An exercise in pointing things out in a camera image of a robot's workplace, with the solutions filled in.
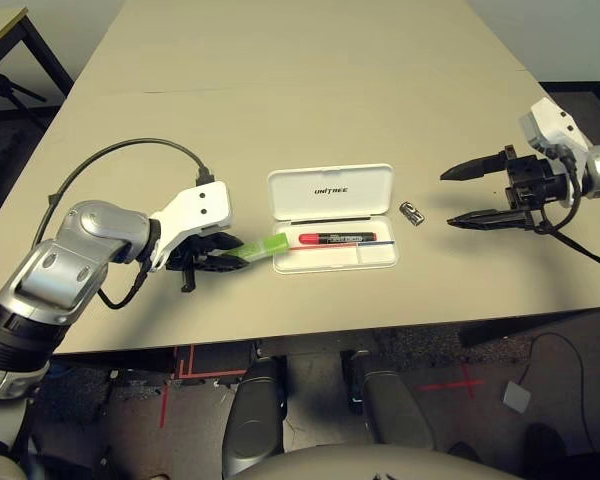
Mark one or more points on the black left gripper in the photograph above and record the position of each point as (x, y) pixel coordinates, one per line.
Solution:
(190, 260)

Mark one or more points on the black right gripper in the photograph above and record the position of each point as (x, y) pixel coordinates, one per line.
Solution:
(527, 180)

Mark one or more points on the green translucent eraser stick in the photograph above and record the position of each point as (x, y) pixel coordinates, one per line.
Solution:
(265, 245)

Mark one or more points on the small silver metal clip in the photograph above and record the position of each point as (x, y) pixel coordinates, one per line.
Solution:
(411, 212)

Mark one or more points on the red capped black marker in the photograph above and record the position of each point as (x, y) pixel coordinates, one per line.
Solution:
(330, 238)

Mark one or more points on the white plastic pencil case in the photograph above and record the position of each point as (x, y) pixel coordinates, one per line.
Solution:
(330, 190)

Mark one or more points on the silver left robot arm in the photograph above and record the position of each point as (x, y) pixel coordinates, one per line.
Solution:
(55, 260)

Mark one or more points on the red tape lines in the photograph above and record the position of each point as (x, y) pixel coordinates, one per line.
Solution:
(185, 367)

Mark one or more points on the black table foot bar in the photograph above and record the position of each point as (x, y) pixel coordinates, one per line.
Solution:
(485, 334)

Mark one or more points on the grey robot left leg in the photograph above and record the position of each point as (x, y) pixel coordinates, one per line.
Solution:
(255, 420)

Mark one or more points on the grey robot leg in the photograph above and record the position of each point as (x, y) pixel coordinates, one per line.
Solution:
(255, 420)
(392, 405)

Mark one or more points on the grey square floor pad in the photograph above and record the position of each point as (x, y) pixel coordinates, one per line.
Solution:
(516, 397)

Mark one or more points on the grey robot right leg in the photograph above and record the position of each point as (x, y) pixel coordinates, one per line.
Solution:
(392, 405)

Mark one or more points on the black shoe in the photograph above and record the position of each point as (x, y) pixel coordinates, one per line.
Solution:
(545, 447)
(464, 451)

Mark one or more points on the grey robot torso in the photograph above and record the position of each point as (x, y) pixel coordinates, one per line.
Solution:
(380, 465)

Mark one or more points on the black tripod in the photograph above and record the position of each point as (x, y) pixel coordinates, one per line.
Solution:
(5, 85)

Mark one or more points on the side table with black legs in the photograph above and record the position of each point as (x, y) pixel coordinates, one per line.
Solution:
(40, 45)

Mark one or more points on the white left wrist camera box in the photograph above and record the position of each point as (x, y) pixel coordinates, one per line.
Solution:
(200, 205)

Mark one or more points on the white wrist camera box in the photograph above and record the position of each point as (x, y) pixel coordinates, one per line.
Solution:
(200, 205)
(555, 127)

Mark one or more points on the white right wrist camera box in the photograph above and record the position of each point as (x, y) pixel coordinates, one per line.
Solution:
(555, 127)

